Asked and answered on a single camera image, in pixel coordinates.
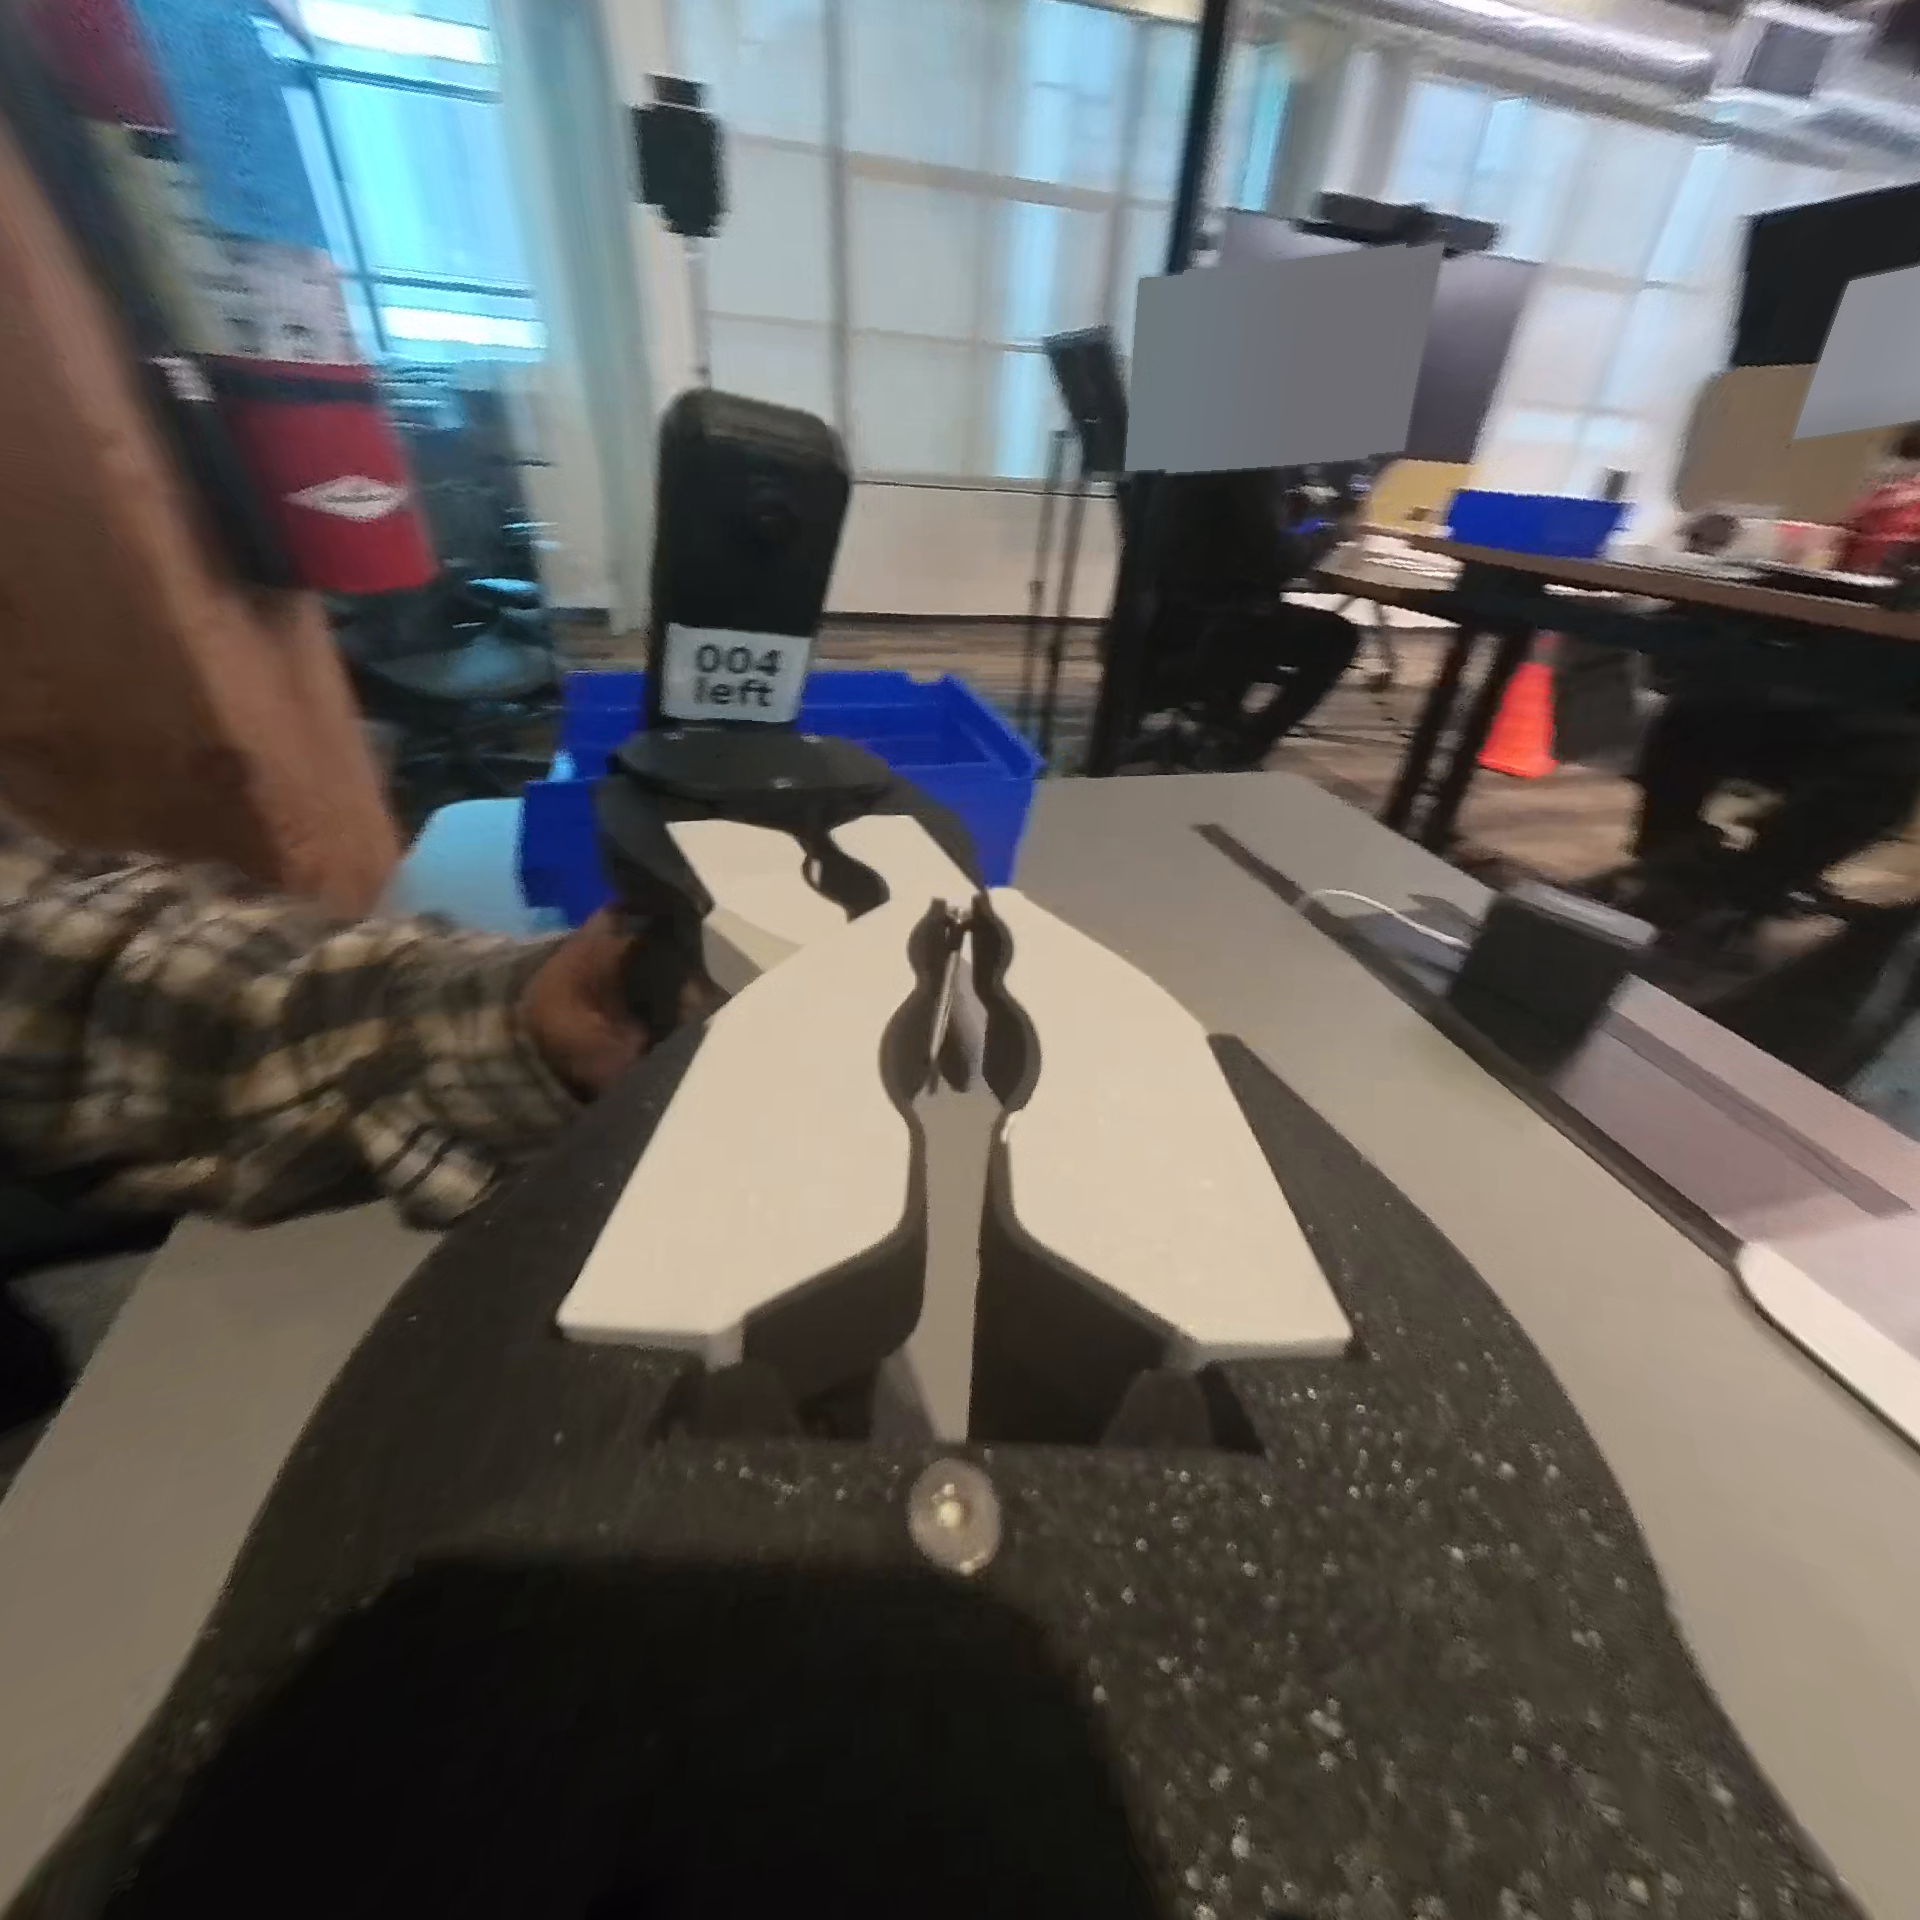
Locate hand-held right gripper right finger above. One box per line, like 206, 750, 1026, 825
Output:
976, 884, 1358, 1366

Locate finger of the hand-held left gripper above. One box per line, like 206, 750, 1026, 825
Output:
664, 816, 855, 993
816, 815, 977, 939

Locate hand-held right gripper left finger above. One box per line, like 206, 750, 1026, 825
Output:
556, 900, 950, 1369

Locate silver bolt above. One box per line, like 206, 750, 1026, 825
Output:
922, 897, 977, 1097

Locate person's left forearm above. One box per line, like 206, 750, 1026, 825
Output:
0, 816, 594, 1233

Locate person's left hand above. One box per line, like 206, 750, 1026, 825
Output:
519, 906, 664, 1105

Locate blue plastic bin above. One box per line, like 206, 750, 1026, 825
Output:
522, 670, 1046, 916
1443, 487, 1633, 560

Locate black office chair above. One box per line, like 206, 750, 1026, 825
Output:
351, 578, 566, 796

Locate black light panel stand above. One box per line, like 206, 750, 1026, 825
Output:
626, 74, 732, 396

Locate black tablet on stand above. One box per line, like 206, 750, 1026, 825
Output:
1020, 329, 1134, 758

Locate red fire extinguisher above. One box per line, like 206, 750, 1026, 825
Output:
0, 0, 446, 600

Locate black box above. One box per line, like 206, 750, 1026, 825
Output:
1447, 881, 1659, 1072

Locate orange traffic cone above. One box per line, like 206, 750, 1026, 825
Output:
1479, 629, 1563, 780

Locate black metal pole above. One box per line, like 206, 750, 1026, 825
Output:
1080, 0, 1238, 780

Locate yellow chair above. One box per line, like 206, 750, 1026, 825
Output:
1358, 458, 1479, 534

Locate blue paper tag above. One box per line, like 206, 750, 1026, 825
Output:
136, 0, 325, 257

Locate black webcam bar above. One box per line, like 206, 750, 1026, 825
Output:
1318, 194, 1503, 250

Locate large dark monitor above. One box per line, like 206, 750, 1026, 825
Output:
1225, 207, 1550, 468

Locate dark wooden table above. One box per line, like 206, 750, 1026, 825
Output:
1321, 534, 1920, 844

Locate black screen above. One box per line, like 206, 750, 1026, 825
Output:
1737, 178, 1920, 379

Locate wooden post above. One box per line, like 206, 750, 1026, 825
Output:
0, 90, 407, 916

